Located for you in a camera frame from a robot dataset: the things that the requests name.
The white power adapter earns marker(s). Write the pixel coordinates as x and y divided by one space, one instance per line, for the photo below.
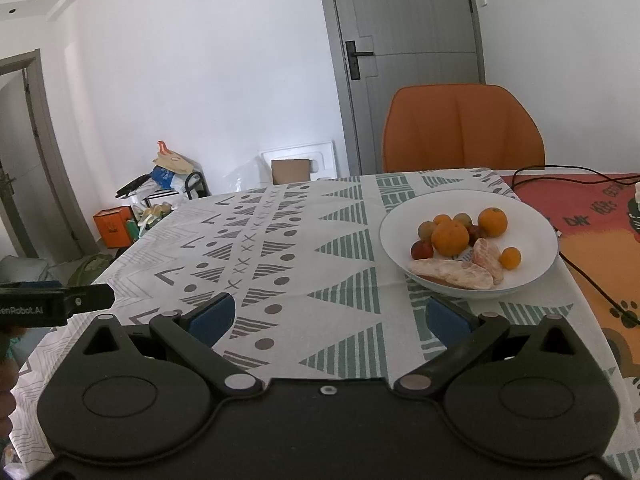
636 195

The white foam packaging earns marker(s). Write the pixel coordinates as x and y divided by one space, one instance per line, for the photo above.
300 151

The brown cardboard box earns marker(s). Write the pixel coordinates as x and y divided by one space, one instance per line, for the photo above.
290 172

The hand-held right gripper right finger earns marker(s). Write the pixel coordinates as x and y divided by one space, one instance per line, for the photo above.
447 322

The orange chair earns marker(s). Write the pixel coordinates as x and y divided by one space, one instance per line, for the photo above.
460 130

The white round plate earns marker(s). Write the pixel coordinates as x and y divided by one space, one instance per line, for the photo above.
530 240

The orange box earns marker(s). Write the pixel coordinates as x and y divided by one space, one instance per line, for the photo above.
112 227

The long peeled pomelo segment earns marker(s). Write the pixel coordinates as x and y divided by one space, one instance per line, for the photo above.
450 274

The short peeled pomelo segment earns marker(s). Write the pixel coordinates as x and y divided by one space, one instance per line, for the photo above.
487 259

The small dark red fruit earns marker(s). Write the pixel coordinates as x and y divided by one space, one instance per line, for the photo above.
475 235

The brown paper bag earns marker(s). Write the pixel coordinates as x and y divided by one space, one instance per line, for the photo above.
172 160

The green bag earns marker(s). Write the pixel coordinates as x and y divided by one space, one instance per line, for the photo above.
90 270

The small tan green fruit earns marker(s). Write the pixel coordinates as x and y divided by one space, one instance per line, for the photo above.
463 219

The large orange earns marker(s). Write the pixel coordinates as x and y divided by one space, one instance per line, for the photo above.
450 238

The grey doorway frame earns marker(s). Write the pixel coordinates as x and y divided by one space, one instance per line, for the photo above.
45 125

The blue plastic bag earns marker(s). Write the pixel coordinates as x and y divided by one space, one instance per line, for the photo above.
162 176

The grey cushion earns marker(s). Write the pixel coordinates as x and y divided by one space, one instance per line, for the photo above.
22 267

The red orange printed mat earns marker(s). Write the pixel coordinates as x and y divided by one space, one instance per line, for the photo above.
590 230

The patterned white green tablecloth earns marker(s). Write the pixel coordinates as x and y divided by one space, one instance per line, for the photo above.
300 240

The black long object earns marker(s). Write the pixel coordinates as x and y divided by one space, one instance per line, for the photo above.
132 186

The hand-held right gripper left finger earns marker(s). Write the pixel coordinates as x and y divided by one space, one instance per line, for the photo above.
215 320

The grey door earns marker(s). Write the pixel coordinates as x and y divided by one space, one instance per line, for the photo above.
415 10

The small orange kumquat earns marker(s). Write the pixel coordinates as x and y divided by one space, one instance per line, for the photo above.
510 258
442 219

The medium orange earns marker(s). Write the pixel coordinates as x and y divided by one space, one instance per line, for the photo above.
492 222

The person's left hand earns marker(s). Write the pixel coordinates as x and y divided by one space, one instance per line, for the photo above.
7 390

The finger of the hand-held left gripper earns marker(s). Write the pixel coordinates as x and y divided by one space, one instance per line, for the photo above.
90 296

